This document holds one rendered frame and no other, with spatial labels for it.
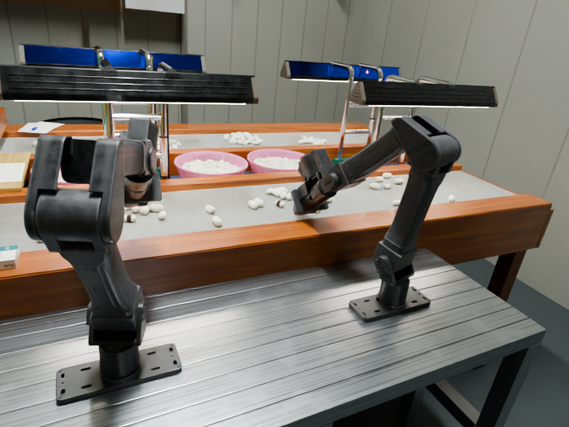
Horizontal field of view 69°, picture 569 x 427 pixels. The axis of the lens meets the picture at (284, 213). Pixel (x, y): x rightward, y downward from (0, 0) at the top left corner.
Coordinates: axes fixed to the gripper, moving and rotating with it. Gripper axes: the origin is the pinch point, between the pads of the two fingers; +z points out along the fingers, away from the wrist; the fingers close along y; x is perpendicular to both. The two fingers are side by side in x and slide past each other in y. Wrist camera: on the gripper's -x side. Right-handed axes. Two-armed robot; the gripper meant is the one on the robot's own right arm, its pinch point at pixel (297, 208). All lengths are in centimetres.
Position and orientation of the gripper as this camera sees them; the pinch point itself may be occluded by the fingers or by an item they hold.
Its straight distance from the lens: 122.6
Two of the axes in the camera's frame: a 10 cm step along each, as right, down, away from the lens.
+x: 2.0, 9.6, -2.2
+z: -3.7, 2.8, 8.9
